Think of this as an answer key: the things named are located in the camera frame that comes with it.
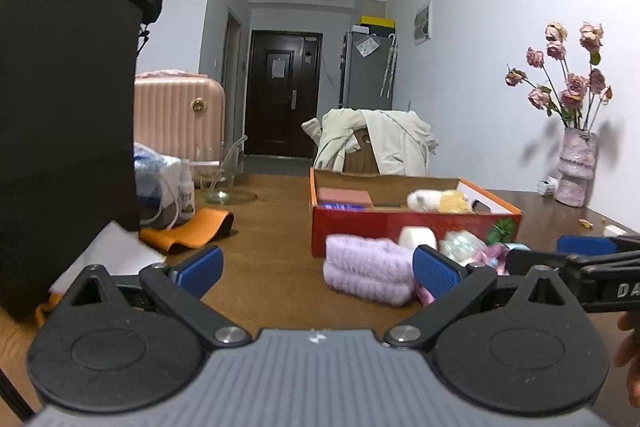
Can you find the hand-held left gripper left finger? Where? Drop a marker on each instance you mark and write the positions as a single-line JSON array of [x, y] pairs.
[[202, 269]]

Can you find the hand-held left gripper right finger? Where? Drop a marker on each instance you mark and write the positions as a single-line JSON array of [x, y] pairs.
[[437, 272]]

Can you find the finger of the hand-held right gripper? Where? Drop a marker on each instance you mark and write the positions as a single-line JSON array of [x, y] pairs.
[[535, 258], [585, 244]]

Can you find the iridescent crinkled pouch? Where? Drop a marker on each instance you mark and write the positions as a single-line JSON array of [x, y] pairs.
[[460, 244]]

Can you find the white foam cylinder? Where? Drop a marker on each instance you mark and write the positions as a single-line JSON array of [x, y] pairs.
[[417, 237]]

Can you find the yellow white hamster plush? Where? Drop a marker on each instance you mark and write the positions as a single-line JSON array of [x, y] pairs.
[[440, 201]]

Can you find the purple fluffy towel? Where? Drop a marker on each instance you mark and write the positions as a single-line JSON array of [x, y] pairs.
[[365, 267]]

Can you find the red orange cardboard box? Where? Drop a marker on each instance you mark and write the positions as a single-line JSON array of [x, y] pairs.
[[380, 227]]

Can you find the blue tissue packet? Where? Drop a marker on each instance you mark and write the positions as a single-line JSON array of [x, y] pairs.
[[344, 206]]

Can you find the pink sponge block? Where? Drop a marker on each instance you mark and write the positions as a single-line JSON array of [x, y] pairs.
[[345, 196]]

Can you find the person's right hand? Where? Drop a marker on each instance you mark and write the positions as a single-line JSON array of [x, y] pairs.
[[631, 347]]

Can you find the yellow wrapped candy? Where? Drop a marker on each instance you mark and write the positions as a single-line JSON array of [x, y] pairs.
[[585, 222]]

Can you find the white charger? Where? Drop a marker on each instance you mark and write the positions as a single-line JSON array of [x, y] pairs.
[[616, 231]]

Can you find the orange curved stand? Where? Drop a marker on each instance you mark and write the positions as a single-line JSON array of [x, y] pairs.
[[195, 227]]

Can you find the small white jar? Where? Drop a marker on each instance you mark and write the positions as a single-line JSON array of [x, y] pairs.
[[547, 186]]

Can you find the pink textured vase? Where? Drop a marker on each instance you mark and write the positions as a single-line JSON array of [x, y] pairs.
[[577, 167]]

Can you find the small white spray bottle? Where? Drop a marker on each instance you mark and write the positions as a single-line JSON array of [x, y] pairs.
[[186, 192]]

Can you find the glass beaker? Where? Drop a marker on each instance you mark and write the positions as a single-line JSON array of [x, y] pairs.
[[217, 187]]

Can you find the clear plastic bag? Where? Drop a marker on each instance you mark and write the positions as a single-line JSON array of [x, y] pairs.
[[150, 182]]

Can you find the white paper sheet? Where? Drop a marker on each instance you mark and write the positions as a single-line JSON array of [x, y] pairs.
[[100, 252]]

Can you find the beige coat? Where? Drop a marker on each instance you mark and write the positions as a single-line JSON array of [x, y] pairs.
[[395, 142]]

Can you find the wooden chair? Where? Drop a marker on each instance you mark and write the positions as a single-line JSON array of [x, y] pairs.
[[360, 157]]

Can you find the pink ribbed suitcase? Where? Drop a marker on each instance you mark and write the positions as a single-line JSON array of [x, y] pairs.
[[175, 117]]

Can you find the dried pink roses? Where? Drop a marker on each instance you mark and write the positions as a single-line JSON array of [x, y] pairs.
[[575, 84]]

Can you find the dark entrance door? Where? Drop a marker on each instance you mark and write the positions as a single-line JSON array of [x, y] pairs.
[[300, 107]]

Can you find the grey interior door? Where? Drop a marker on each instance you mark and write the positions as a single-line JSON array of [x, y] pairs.
[[231, 77]]

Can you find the grey refrigerator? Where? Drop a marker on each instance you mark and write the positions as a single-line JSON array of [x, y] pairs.
[[365, 77]]

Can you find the folded pale umbrella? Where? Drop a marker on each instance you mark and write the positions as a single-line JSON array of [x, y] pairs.
[[389, 67]]

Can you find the black paper bag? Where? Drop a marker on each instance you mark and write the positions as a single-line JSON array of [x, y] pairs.
[[65, 107]]

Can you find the white paper notice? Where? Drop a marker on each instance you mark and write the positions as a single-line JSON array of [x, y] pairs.
[[278, 66]]

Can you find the clear plastic sleeve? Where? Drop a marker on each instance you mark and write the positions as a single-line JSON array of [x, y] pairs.
[[367, 45]]

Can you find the yellow box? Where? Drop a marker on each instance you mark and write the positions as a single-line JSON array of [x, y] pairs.
[[378, 21]]

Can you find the white wall panel box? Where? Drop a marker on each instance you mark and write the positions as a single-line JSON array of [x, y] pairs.
[[422, 23]]

